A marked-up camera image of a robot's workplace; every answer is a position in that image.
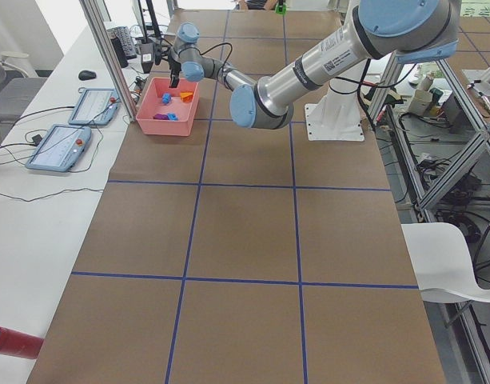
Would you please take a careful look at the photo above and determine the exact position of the near teach pendant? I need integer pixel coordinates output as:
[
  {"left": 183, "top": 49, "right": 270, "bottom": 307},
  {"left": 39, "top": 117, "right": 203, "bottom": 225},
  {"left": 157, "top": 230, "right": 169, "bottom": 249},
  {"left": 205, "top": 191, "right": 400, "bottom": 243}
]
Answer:
[{"left": 26, "top": 124, "right": 92, "bottom": 172}]

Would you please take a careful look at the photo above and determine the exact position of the orange toy block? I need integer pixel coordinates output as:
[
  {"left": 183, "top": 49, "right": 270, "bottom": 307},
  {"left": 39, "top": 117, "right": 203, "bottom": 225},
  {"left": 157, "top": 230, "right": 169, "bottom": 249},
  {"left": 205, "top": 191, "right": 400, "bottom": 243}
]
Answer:
[{"left": 179, "top": 91, "right": 194, "bottom": 103}]

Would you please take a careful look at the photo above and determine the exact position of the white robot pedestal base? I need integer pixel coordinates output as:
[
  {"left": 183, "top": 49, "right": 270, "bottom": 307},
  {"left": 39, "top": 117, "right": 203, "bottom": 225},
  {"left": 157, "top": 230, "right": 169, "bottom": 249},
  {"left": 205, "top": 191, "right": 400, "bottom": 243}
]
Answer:
[{"left": 303, "top": 0, "right": 385, "bottom": 142}]

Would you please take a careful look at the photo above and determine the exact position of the aluminium frame post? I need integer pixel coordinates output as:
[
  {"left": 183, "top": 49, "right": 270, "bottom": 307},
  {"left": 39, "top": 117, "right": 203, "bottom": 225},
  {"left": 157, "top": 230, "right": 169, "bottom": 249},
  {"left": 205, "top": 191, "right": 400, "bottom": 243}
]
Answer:
[{"left": 79, "top": 0, "right": 137, "bottom": 122}]

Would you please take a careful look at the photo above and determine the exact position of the purple toy block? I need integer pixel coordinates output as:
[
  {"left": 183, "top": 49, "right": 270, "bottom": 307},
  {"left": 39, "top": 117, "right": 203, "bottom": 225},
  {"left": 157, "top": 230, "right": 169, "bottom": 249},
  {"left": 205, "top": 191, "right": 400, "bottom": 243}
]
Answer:
[{"left": 153, "top": 114, "right": 169, "bottom": 120}]

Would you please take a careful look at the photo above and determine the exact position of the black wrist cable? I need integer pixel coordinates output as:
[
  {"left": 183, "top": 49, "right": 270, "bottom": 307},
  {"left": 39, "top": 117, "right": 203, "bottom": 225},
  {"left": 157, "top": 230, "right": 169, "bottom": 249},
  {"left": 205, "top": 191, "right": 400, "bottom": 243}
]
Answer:
[{"left": 198, "top": 42, "right": 234, "bottom": 73}]

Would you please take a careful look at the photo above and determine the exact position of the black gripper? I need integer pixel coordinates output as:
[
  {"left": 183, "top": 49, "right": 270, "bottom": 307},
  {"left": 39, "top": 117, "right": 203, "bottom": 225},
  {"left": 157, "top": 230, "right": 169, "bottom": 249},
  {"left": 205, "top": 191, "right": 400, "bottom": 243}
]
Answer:
[{"left": 153, "top": 42, "right": 181, "bottom": 88}]

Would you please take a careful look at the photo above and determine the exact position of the red cylinder bottle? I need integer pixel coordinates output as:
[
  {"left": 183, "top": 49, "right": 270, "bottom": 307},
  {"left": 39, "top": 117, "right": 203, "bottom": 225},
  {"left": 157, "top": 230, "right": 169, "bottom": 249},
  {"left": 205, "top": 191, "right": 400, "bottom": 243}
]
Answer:
[{"left": 0, "top": 326, "right": 44, "bottom": 359}]

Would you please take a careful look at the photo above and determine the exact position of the small blue toy block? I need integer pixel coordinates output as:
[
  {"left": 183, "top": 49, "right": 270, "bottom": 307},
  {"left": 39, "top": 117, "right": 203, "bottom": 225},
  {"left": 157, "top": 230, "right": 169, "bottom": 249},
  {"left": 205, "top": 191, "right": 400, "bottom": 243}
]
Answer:
[{"left": 161, "top": 93, "right": 172, "bottom": 105}]

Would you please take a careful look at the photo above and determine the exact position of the white chair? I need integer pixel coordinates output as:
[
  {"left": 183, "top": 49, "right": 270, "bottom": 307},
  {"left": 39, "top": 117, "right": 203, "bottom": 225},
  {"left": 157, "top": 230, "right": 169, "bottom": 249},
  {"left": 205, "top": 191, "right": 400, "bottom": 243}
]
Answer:
[{"left": 401, "top": 222, "right": 490, "bottom": 303}]

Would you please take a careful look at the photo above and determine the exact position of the black keyboard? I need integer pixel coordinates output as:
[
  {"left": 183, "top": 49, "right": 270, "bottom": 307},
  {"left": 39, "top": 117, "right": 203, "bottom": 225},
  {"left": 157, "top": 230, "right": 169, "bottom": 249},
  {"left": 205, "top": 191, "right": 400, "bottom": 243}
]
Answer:
[{"left": 107, "top": 26, "right": 137, "bottom": 68}]

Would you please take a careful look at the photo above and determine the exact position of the pink plastic box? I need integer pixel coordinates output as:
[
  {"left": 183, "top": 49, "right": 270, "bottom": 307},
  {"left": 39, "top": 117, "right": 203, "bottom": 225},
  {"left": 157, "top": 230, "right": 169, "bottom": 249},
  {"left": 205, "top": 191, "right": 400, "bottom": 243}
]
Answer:
[{"left": 136, "top": 77, "right": 200, "bottom": 137}]

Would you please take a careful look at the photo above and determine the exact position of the far teach pendant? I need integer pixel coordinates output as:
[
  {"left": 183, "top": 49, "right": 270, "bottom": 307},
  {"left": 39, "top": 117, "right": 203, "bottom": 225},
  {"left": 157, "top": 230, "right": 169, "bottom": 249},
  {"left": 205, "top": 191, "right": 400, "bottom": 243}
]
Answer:
[{"left": 68, "top": 88, "right": 120, "bottom": 126}]

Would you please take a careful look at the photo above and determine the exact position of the green toy block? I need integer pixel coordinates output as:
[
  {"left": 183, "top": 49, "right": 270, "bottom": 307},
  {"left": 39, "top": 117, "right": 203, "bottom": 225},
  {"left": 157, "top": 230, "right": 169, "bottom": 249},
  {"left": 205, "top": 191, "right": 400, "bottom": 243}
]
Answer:
[{"left": 275, "top": 1, "right": 287, "bottom": 15}]

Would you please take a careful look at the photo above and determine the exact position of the teach pendant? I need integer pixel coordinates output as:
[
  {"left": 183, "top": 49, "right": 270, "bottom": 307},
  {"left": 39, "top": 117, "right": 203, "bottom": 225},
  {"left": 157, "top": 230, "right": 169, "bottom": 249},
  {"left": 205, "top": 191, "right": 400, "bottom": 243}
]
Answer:
[
  {"left": 68, "top": 88, "right": 120, "bottom": 126},
  {"left": 26, "top": 124, "right": 92, "bottom": 172}
]

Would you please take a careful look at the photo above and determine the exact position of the long blue toy block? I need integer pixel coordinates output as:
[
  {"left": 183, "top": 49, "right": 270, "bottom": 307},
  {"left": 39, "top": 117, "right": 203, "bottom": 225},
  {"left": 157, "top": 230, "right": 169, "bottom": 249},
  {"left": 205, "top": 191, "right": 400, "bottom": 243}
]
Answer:
[{"left": 166, "top": 113, "right": 178, "bottom": 121}]

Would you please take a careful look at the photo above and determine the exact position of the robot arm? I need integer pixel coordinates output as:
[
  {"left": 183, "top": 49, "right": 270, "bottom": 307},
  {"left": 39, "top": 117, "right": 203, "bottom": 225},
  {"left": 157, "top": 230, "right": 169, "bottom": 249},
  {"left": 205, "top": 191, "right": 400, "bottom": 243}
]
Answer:
[{"left": 168, "top": 1, "right": 461, "bottom": 130}]

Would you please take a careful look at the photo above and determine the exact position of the black computer mouse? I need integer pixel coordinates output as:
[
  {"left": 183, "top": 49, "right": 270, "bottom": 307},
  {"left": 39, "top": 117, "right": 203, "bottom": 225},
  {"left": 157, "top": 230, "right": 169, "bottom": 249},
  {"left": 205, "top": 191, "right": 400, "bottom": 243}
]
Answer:
[{"left": 78, "top": 70, "right": 97, "bottom": 81}]

